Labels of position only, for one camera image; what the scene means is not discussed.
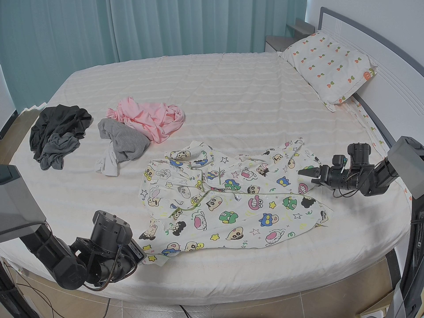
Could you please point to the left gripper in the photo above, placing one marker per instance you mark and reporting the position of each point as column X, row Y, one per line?
column 136, row 251

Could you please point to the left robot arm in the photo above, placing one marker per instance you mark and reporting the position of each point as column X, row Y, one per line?
column 59, row 253

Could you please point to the blue-green curtain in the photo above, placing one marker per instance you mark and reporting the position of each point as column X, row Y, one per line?
column 132, row 22

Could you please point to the white printed pyjama top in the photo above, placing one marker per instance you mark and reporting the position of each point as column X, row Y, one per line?
column 232, row 204

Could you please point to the grey and white knit garment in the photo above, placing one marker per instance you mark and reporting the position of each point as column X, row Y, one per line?
column 126, row 141

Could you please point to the black garment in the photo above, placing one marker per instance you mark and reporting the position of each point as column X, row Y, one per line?
column 63, row 121

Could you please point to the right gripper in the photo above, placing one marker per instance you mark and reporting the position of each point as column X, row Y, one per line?
column 334, row 177

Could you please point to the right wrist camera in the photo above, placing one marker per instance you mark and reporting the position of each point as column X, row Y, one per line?
column 338, row 162

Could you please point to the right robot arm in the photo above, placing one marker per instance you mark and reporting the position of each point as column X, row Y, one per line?
column 381, row 174

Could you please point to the bed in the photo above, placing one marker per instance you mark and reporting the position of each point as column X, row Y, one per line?
column 232, row 88

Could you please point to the grey bedside table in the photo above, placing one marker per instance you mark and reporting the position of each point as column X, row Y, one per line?
column 281, row 41

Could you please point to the pink garment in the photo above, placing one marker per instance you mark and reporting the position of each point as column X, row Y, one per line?
column 152, row 121

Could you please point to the white printed pillow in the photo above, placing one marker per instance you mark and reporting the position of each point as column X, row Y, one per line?
column 331, row 65

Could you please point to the dark grey garment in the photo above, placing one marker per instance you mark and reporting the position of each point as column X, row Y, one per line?
column 56, row 151

